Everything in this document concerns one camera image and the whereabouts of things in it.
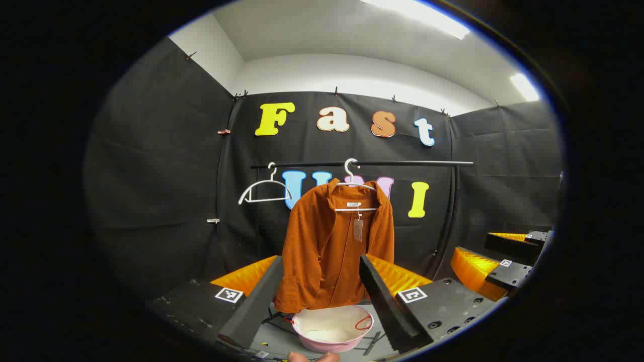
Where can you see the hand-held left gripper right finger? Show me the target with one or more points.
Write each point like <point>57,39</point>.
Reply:
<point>385,301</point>

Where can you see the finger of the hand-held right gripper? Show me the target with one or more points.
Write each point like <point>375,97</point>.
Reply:
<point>510,275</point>
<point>508,246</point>

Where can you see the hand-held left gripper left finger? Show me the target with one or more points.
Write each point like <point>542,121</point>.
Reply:
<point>256,301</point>

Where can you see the pink and white laundry hamper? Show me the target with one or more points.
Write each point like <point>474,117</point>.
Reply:
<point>329,344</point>

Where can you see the white plastic hanger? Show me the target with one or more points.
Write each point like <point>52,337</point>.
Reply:
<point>266,200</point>
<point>353,205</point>

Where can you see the black metal clothes rack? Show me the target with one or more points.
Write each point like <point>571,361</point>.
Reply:
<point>412,163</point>

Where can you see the dark metal bar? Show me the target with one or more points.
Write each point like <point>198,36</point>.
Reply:
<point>372,343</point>

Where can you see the long ceiling light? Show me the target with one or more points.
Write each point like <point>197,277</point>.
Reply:
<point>417,12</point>
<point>524,86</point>

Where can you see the black backdrop cloth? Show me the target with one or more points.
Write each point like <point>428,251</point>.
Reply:
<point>151,176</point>

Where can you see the row of black cloth clips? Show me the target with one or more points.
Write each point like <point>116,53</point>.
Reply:
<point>335,91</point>

